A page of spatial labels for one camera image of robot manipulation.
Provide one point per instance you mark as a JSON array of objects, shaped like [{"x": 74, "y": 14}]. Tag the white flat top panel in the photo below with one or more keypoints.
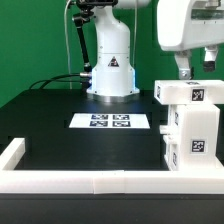
[{"x": 109, "y": 121}]

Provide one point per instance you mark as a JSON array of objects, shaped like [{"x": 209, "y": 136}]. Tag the white box with tags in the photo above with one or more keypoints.
[{"x": 177, "y": 92}]

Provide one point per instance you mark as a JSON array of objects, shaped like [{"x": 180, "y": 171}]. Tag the white door panel with tags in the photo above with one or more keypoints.
[{"x": 171, "y": 154}]

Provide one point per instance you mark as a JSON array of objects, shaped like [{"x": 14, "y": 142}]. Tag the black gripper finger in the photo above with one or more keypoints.
[
  {"x": 209, "y": 63},
  {"x": 183, "y": 61}
]

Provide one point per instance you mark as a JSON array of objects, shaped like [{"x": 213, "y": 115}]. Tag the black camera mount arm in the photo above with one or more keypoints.
[{"x": 84, "y": 16}]

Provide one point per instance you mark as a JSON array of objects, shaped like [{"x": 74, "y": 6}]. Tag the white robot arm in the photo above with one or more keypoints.
[{"x": 113, "y": 78}]

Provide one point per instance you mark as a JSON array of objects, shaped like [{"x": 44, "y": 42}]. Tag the white U-shaped border fence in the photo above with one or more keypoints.
[{"x": 14, "y": 181}]

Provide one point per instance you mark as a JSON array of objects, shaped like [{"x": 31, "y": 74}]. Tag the white cabinet body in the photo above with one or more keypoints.
[{"x": 197, "y": 138}]

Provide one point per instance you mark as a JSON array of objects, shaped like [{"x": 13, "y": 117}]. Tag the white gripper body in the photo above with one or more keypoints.
[{"x": 189, "y": 24}]

